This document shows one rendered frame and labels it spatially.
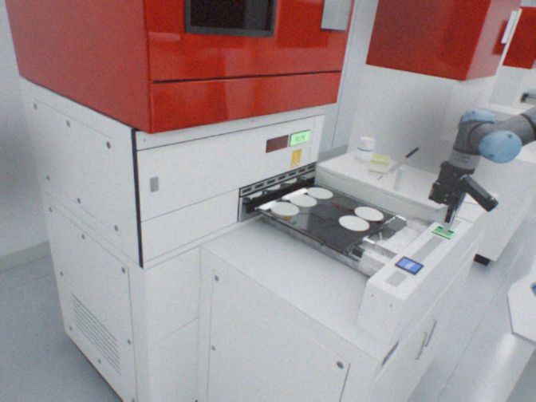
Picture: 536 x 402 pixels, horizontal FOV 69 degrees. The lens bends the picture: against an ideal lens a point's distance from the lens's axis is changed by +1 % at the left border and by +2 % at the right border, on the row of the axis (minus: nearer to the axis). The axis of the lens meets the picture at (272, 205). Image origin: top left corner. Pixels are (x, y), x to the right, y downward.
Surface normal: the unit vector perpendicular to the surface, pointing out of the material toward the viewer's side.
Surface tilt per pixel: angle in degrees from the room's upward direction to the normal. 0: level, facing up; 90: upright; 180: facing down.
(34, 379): 0
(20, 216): 90
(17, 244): 90
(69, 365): 0
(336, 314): 0
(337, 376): 90
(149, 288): 90
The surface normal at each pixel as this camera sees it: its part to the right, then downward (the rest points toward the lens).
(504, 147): 0.00, 0.45
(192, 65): 0.75, 0.36
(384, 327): -0.65, 0.28
